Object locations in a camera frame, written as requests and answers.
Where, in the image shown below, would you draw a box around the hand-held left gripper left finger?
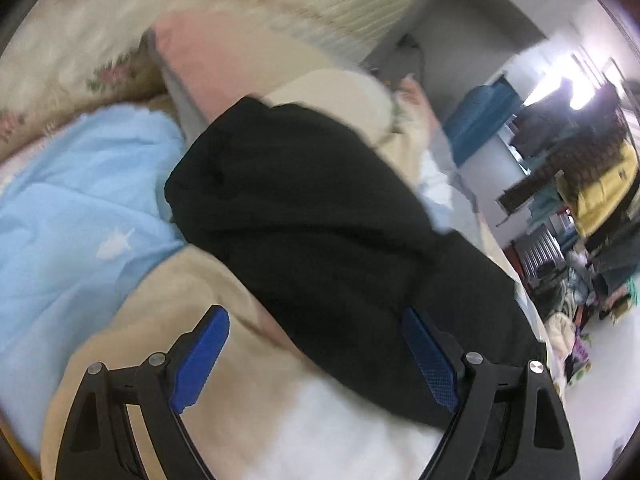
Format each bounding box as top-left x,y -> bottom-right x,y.
54,305 -> 231,480

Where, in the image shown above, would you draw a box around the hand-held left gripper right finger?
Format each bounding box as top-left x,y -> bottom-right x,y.
401,307 -> 582,480

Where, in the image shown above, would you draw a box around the black garment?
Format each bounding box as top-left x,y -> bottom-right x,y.
164,96 -> 548,430

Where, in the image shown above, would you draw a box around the pile of clothes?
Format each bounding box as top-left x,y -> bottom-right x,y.
542,250 -> 640,391

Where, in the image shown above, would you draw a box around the cream fleece blanket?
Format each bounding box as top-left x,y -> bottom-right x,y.
40,71 -> 501,480

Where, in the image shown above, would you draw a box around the white radiator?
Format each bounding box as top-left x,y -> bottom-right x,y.
515,230 -> 568,277

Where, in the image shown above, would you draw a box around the light blue blanket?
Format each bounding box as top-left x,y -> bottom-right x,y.
0,106 -> 188,351

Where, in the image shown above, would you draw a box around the yellow jacket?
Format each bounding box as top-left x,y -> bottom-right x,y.
557,141 -> 640,240

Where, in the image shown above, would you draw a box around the cream floral quilt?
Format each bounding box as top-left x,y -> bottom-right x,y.
0,0 -> 351,141

